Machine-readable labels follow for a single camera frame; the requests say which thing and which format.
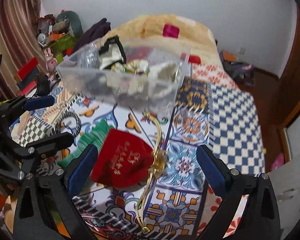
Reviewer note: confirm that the beige fleece blanket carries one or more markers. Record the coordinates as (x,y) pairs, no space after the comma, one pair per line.
(175,28)

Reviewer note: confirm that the striped brown curtain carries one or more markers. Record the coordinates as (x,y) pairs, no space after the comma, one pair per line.
(18,41)

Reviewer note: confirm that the green cardboard box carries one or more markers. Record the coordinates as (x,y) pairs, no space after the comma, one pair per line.
(59,47)

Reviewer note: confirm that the pink rabbit figurine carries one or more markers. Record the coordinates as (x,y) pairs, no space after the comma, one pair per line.
(50,62)

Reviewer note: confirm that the red box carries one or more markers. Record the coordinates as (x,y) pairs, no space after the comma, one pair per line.
(26,77)

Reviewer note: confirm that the red velvet drawstring pouch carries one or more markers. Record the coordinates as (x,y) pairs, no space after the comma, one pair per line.
(123,161)

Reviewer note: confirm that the clear plastic storage box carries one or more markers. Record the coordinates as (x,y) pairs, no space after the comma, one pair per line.
(156,92)

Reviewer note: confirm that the green dinosaur plush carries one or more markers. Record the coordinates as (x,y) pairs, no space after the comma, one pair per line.
(68,21)

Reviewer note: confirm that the yellow white patterned scrunchie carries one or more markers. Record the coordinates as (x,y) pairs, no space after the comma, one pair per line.
(136,67)

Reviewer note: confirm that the clothes pile on floor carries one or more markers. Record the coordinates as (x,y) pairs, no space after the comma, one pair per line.
(240,71)

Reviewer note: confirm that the colourful patchwork tablecloth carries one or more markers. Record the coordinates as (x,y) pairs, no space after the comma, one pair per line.
(181,204)

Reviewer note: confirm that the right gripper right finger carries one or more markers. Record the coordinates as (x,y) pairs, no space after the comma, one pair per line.
(215,171)

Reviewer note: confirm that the green knitted cloth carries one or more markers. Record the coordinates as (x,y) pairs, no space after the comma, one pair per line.
(95,137)

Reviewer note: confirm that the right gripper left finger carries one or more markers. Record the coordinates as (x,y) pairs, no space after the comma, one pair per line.
(80,168)

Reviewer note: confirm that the dark purple garment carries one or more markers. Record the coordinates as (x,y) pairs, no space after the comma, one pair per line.
(98,30)

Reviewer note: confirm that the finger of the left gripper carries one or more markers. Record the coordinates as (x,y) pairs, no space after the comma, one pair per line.
(38,103)
(52,144)

